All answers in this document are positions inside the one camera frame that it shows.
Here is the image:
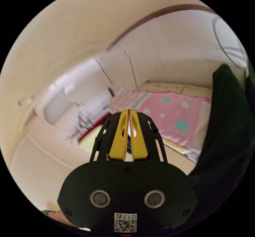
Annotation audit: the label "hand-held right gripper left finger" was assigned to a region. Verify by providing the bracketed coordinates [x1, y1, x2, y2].
[109, 109, 129, 161]

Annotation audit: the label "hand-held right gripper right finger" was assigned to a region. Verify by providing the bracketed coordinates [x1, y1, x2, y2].
[129, 109, 148, 161]

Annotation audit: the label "black pants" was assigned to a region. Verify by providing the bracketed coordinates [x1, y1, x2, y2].
[187, 64, 255, 227]

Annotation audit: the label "person's right hand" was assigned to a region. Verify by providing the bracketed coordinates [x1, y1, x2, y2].
[42, 210, 80, 229]

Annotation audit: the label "bed with pink dotted sheet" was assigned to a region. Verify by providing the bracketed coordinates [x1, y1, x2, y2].
[79, 81, 212, 176]

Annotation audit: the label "white cupboard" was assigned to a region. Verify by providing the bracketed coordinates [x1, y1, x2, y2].
[93, 3, 247, 91]

